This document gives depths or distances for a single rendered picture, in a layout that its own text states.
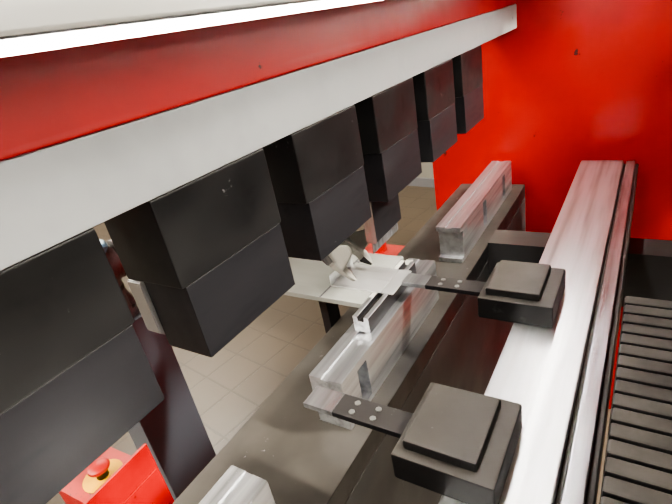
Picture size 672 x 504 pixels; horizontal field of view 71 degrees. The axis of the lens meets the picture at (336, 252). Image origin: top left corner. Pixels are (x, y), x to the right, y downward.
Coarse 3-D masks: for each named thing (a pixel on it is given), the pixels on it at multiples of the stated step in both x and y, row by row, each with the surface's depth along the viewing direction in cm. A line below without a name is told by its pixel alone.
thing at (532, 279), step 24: (504, 264) 79; (528, 264) 77; (432, 288) 83; (456, 288) 80; (480, 288) 79; (504, 288) 72; (528, 288) 71; (552, 288) 72; (480, 312) 75; (504, 312) 72; (528, 312) 70; (552, 312) 68
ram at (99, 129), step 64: (384, 0) 68; (448, 0) 89; (512, 0) 127; (0, 64) 29; (64, 64) 32; (128, 64) 36; (192, 64) 41; (256, 64) 47; (320, 64) 57; (384, 64) 70; (0, 128) 29; (64, 128) 32; (128, 128) 36; (192, 128) 41; (256, 128) 48; (0, 192) 29; (64, 192) 33; (128, 192) 37; (0, 256) 30
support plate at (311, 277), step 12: (300, 264) 101; (312, 264) 100; (324, 264) 99; (360, 264) 96; (372, 264) 95; (384, 264) 94; (396, 264) 93; (300, 276) 96; (312, 276) 95; (324, 276) 94; (300, 288) 91; (312, 288) 90; (324, 288) 90; (336, 288) 89; (324, 300) 87; (336, 300) 85; (348, 300) 84; (360, 300) 83
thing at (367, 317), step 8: (408, 264) 92; (400, 288) 88; (376, 296) 85; (384, 296) 83; (392, 296) 85; (368, 304) 82; (376, 304) 81; (384, 304) 83; (392, 304) 86; (360, 312) 80; (368, 312) 80; (376, 312) 80; (384, 312) 83; (360, 320) 80; (368, 320) 78; (376, 320) 81; (360, 328) 80; (368, 328) 79
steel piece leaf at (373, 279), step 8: (352, 264) 96; (336, 272) 91; (360, 272) 92; (368, 272) 92; (376, 272) 91; (384, 272) 90; (392, 272) 90; (336, 280) 91; (344, 280) 90; (360, 280) 89; (368, 280) 89; (376, 280) 88; (384, 280) 88; (352, 288) 87; (360, 288) 87; (368, 288) 86; (376, 288) 86
